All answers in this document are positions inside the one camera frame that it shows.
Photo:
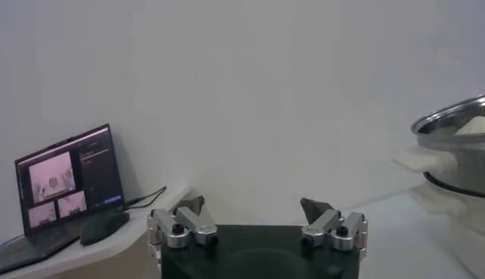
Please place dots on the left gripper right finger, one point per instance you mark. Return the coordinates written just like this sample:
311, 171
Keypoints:
326, 225

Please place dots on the cream electric cooker base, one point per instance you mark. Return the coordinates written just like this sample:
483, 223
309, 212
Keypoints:
454, 220

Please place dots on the white steamed baozi bun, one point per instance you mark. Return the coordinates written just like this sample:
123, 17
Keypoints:
475, 127

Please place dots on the black open laptop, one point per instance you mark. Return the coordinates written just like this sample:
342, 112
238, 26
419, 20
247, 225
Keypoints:
76, 178

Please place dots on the white side table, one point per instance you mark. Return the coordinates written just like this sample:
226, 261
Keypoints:
125, 250

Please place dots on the black computer mouse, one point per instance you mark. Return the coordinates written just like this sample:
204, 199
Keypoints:
104, 227

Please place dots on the stainless steel steamer basket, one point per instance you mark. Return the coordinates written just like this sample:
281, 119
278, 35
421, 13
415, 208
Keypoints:
454, 163

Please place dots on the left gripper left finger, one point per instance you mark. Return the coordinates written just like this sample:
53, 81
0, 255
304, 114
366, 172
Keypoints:
189, 223

